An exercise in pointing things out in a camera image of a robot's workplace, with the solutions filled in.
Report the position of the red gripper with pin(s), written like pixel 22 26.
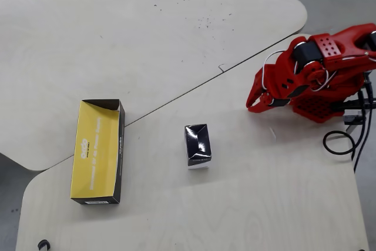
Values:
pixel 262 104

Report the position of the small glossy black box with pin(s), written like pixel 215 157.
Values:
pixel 198 142

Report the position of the red robot arm with base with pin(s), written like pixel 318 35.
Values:
pixel 346 36

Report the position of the yellow and black open box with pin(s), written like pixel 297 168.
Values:
pixel 94 151

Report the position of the black table clamp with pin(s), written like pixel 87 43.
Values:
pixel 354 119

